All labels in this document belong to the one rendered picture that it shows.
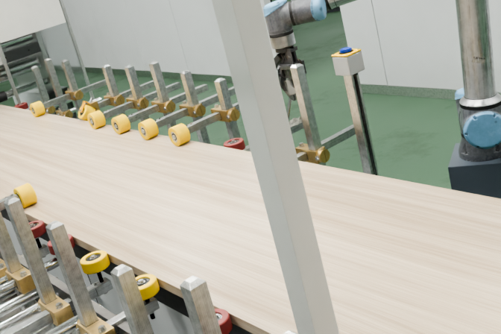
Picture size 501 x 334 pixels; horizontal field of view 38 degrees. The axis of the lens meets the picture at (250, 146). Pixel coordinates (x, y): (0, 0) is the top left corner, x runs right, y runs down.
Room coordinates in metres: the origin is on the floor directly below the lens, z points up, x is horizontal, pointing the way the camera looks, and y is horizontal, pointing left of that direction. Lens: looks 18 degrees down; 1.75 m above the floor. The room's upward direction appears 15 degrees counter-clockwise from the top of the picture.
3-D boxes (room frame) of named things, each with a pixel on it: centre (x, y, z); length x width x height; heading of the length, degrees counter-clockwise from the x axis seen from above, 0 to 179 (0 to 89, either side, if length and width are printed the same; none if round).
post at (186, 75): (3.14, 0.19, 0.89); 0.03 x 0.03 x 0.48; 34
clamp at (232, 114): (2.95, 0.07, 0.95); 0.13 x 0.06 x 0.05; 34
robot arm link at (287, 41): (2.68, -0.22, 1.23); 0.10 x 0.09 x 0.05; 124
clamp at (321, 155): (2.54, -0.21, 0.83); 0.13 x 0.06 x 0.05; 34
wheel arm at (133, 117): (3.39, 0.34, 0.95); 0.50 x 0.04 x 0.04; 124
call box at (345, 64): (2.30, -0.37, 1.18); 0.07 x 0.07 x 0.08; 34
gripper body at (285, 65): (2.67, -0.22, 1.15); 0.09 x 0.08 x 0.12; 34
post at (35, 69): (4.59, 1.18, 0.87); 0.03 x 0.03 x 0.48; 34
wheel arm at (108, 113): (3.59, 0.48, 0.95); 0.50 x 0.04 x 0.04; 124
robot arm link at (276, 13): (2.68, -0.22, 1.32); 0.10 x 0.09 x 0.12; 76
